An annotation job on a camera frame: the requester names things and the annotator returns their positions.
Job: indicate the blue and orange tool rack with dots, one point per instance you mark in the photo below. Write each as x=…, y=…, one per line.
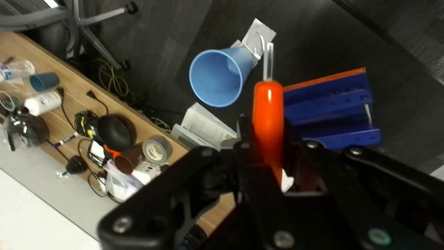
x=335, y=110

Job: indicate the office chair base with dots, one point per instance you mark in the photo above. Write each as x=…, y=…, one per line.
x=31, y=14

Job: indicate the small teal cup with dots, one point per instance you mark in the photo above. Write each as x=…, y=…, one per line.
x=41, y=82

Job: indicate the black round device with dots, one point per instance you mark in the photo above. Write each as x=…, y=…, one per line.
x=117, y=132

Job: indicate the grey tape roll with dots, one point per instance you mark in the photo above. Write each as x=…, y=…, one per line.
x=156, y=148

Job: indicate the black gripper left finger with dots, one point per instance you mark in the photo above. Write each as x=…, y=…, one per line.
x=161, y=215

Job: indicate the white bottle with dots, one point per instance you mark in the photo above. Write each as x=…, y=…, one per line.
x=44, y=103

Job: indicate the wooden desk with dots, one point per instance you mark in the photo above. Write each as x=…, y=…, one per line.
x=75, y=86

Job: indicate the large blue cup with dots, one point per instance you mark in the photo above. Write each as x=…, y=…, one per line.
x=217, y=76

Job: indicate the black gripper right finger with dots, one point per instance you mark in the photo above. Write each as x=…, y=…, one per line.
x=385, y=203

